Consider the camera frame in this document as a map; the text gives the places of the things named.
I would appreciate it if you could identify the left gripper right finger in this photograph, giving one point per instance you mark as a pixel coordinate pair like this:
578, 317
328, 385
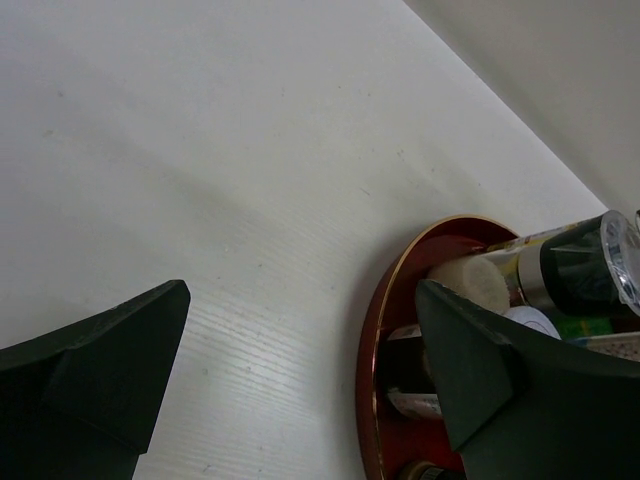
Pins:
518, 404

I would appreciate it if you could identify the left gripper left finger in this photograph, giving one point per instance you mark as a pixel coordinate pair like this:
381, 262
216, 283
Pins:
82, 401

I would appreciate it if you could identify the small black cap pepper bottle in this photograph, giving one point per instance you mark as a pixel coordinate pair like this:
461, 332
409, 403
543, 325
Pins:
424, 470

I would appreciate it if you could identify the silver lid tall canister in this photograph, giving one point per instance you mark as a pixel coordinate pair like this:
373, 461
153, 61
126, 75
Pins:
620, 345

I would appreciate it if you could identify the salt grinder black cap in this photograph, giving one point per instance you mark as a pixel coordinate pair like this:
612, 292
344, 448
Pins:
585, 269

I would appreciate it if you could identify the red round tray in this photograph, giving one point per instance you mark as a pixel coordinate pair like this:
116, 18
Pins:
387, 441

